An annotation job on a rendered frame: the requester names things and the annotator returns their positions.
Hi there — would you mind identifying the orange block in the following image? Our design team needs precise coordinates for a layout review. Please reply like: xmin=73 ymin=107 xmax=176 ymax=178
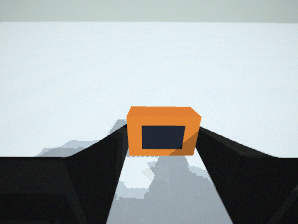
xmin=126 ymin=106 xmax=202 ymax=156

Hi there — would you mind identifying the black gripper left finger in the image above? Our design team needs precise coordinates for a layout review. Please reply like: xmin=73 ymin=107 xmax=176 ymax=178
xmin=0 ymin=124 xmax=129 ymax=224

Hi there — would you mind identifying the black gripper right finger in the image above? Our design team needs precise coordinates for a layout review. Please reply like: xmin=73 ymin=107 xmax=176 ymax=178
xmin=195 ymin=126 xmax=298 ymax=224

